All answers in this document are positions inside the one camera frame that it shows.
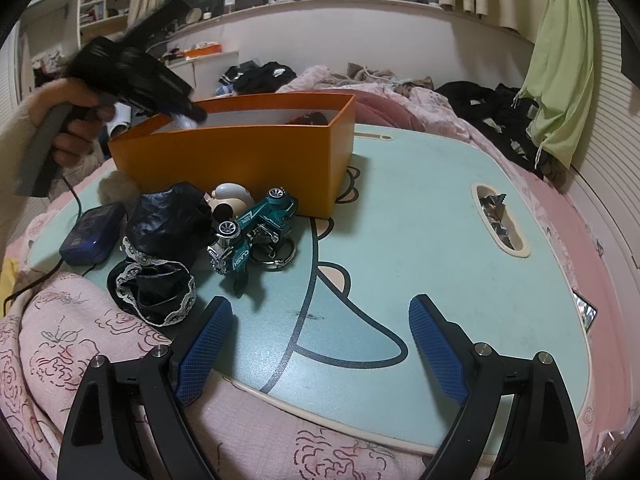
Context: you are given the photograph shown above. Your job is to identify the crumpled pink blanket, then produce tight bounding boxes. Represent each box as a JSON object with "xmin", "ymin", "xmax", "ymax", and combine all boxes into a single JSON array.
[{"xmin": 278, "ymin": 65, "xmax": 473, "ymax": 143}]

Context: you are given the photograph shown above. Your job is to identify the white drawer cabinet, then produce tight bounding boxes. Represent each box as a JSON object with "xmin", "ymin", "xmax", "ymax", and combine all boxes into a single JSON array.
[{"xmin": 168, "ymin": 51, "xmax": 239, "ymax": 101}]

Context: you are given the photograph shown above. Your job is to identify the orange cardboard box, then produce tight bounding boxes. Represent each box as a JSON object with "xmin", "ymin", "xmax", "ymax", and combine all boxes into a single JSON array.
[{"xmin": 110, "ymin": 92, "xmax": 356, "ymax": 218}]

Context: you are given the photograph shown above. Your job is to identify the crumpled foil wrappers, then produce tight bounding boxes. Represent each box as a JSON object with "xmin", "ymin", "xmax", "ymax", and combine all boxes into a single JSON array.
[{"xmin": 478, "ymin": 193, "xmax": 518, "ymax": 250}]

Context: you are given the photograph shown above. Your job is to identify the orange tissue box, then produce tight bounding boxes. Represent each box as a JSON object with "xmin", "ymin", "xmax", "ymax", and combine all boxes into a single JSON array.
[{"xmin": 183, "ymin": 42, "xmax": 224, "ymax": 58}]

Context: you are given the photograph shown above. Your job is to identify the black clothes pile left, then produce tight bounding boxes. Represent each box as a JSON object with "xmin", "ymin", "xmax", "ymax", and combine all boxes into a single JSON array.
[{"xmin": 215, "ymin": 61, "xmax": 297, "ymax": 96}]

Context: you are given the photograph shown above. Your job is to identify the blue durex tin box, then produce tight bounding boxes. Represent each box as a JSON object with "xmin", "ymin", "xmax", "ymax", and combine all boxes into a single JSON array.
[{"xmin": 58, "ymin": 202, "xmax": 126, "ymax": 266}]

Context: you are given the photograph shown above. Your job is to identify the red shiny object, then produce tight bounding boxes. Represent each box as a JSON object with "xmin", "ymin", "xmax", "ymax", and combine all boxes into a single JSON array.
[{"xmin": 288, "ymin": 112, "xmax": 330, "ymax": 127}]

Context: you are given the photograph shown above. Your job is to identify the black clothes pile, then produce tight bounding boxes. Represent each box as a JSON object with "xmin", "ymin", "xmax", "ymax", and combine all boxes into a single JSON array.
[
  {"xmin": 215, "ymin": 61, "xmax": 297, "ymax": 96},
  {"xmin": 436, "ymin": 81, "xmax": 552, "ymax": 179}
]

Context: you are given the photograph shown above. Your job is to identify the black braided cable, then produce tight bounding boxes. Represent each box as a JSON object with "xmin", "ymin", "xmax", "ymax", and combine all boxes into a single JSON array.
[{"xmin": 2, "ymin": 171, "xmax": 97, "ymax": 317}]

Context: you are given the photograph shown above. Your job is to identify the pink floral quilt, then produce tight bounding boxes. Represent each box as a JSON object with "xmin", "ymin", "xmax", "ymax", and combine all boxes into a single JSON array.
[{"xmin": 1, "ymin": 272, "xmax": 425, "ymax": 479}]

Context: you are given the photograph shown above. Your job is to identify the person's left hand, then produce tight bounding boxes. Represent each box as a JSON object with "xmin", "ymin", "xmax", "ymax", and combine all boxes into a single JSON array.
[{"xmin": 27, "ymin": 78, "xmax": 115, "ymax": 167}]

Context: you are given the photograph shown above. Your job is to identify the black satin lace cloth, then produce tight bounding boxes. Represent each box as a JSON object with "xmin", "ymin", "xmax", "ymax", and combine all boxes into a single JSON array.
[{"xmin": 107, "ymin": 182, "xmax": 213, "ymax": 327}]

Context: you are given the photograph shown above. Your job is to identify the green hanging garment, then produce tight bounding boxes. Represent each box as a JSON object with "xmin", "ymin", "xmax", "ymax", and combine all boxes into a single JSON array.
[{"xmin": 518, "ymin": 0, "xmax": 594, "ymax": 167}]

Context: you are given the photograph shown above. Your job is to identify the grey furry pompom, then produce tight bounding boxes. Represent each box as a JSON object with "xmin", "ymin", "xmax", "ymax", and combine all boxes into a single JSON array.
[{"xmin": 98, "ymin": 170, "xmax": 141, "ymax": 208}]

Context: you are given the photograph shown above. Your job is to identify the teal toy race car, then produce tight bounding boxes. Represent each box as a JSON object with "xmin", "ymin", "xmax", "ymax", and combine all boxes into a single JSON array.
[{"xmin": 207, "ymin": 186, "xmax": 298, "ymax": 297}]

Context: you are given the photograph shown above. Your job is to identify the white beige round toy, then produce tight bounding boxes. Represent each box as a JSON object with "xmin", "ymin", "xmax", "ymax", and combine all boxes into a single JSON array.
[{"xmin": 205, "ymin": 182, "xmax": 255, "ymax": 223}]

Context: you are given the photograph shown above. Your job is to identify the metal key ring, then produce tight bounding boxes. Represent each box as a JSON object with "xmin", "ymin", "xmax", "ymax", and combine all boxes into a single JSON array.
[{"xmin": 249, "ymin": 237, "xmax": 298, "ymax": 272}]

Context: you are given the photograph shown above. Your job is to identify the clear plastic bag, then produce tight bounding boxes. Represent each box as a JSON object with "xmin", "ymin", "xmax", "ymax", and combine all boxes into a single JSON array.
[{"xmin": 167, "ymin": 114, "xmax": 198, "ymax": 130}]

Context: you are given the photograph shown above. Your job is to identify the black clothes pile right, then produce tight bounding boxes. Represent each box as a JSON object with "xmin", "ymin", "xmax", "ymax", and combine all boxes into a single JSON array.
[{"xmin": 436, "ymin": 81, "xmax": 552, "ymax": 179}]

